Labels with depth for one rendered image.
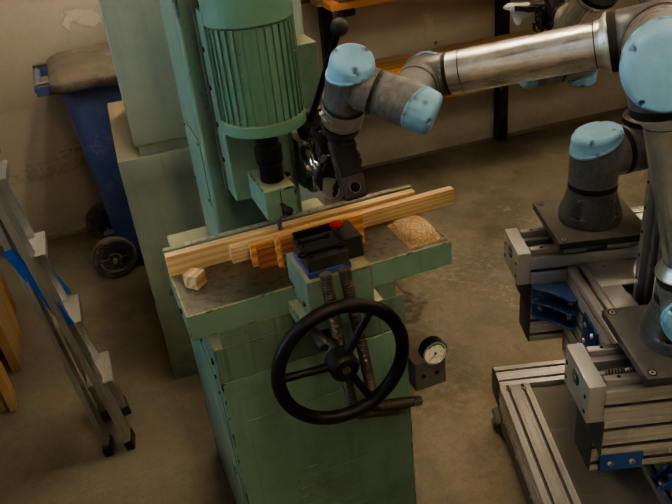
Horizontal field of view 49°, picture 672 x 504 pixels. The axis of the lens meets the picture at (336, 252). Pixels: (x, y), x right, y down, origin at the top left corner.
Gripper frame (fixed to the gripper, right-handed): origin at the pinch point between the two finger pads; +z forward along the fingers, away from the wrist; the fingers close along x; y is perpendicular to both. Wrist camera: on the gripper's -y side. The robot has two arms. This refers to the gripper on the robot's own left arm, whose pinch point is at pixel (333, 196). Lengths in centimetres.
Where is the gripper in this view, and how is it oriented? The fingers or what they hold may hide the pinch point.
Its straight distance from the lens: 147.4
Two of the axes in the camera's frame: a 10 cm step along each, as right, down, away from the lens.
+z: -1.1, 5.3, 8.4
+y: -3.4, -8.2, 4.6
